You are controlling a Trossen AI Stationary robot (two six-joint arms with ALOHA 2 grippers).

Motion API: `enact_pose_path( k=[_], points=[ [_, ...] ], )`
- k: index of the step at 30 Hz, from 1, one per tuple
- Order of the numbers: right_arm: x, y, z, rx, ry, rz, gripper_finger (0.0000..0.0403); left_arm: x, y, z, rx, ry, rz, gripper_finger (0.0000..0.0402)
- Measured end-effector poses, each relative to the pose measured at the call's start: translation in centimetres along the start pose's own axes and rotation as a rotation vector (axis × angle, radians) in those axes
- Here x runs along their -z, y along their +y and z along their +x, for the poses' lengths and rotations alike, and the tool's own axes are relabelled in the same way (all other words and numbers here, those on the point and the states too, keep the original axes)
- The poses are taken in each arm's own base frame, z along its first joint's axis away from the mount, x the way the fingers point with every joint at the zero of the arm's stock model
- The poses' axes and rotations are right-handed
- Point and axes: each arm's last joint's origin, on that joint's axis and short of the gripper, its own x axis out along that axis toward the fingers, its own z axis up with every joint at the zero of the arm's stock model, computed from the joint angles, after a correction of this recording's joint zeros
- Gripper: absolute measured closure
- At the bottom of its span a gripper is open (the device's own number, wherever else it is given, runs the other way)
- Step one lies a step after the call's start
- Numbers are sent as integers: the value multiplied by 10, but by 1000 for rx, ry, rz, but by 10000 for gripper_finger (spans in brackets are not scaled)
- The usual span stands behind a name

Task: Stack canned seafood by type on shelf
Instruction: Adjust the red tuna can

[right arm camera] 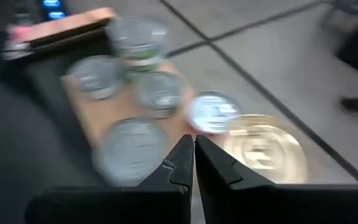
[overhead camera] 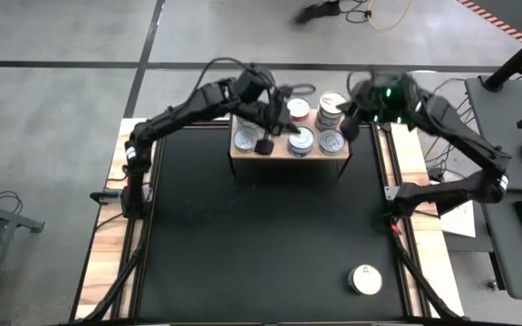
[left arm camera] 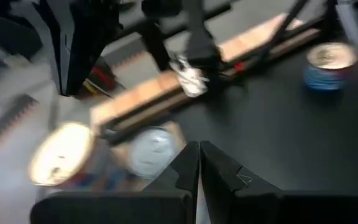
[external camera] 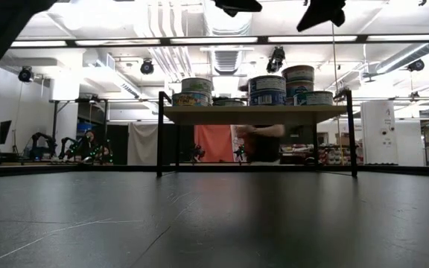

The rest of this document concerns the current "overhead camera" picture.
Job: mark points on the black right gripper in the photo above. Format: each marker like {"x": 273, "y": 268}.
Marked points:
{"x": 383, "y": 97}

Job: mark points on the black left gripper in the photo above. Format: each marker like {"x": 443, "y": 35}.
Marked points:
{"x": 261, "y": 99}

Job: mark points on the dark blue fish can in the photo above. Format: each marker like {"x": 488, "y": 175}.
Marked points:
{"x": 301, "y": 137}

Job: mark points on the teal label fish can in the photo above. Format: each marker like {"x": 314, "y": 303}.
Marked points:
{"x": 332, "y": 141}
{"x": 244, "y": 139}

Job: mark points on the green Bumble Bee tuna can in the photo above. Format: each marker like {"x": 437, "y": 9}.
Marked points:
{"x": 248, "y": 127}
{"x": 248, "y": 121}

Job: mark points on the red label tuna can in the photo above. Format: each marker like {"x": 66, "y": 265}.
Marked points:
{"x": 298, "y": 108}

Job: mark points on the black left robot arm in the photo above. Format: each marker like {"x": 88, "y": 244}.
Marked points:
{"x": 170, "y": 117}

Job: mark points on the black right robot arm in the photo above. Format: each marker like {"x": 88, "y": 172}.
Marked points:
{"x": 460, "y": 145}

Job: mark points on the person's shoe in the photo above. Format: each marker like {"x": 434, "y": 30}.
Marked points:
{"x": 317, "y": 11}

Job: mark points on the black diagonal support pole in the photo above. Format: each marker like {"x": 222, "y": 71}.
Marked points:
{"x": 456, "y": 207}

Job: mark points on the white paper sheet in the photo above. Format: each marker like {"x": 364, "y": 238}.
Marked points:
{"x": 462, "y": 222}

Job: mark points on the grey desk with monitor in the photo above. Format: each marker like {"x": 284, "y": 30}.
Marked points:
{"x": 519, "y": 136}

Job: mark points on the black orange striped floor ramp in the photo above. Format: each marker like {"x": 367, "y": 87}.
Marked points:
{"x": 515, "y": 18}

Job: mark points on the grey metal stand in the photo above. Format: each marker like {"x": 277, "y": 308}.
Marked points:
{"x": 12, "y": 218}

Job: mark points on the wooden shelf with black frame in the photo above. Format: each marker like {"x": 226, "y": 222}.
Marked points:
{"x": 279, "y": 153}

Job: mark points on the white metal mount bracket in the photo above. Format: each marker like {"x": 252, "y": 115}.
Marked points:
{"x": 391, "y": 192}

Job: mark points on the black camera stand pole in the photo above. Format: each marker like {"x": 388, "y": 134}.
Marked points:
{"x": 515, "y": 63}

